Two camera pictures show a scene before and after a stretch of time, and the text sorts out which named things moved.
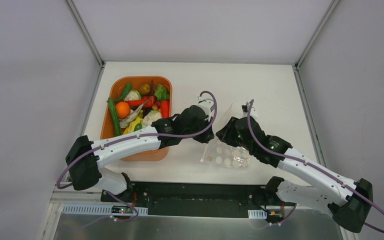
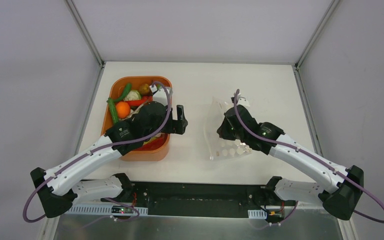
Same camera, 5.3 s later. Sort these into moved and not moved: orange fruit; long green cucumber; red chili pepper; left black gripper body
Moved: left black gripper body
Not moved: red chili pepper; long green cucumber; orange fruit
